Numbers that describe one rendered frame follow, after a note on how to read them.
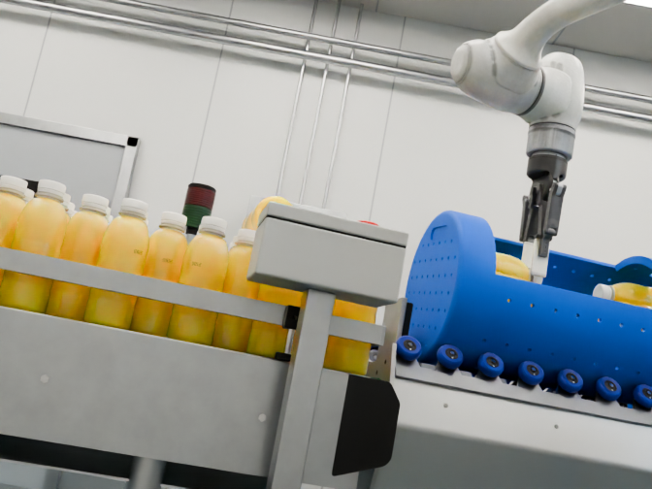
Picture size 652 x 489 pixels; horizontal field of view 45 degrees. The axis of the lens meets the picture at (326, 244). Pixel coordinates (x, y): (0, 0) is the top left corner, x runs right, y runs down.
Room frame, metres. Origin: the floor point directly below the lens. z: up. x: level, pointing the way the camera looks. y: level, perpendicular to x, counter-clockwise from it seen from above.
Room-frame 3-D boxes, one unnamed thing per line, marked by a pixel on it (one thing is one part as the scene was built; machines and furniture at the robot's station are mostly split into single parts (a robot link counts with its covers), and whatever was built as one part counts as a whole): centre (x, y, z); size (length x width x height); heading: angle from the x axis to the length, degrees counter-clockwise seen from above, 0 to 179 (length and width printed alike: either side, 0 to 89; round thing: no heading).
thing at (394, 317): (1.41, -0.15, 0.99); 0.10 x 0.02 x 0.12; 11
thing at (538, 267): (1.43, -0.40, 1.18); 0.03 x 0.01 x 0.07; 101
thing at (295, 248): (1.08, 0.00, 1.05); 0.20 x 0.10 x 0.10; 101
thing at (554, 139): (1.45, -0.40, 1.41); 0.09 x 0.09 x 0.06
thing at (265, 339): (1.20, 0.06, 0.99); 0.07 x 0.07 x 0.19
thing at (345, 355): (1.22, -0.06, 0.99); 0.07 x 0.07 x 0.19
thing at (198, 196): (1.69, 0.29, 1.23); 0.06 x 0.06 x 0.04
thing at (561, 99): (1.44, -0.38, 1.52); 0.13 x 0.11 x 0.16; 114
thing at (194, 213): (1.69, 0.29, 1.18); 0.06 x 0.06 x 0.05
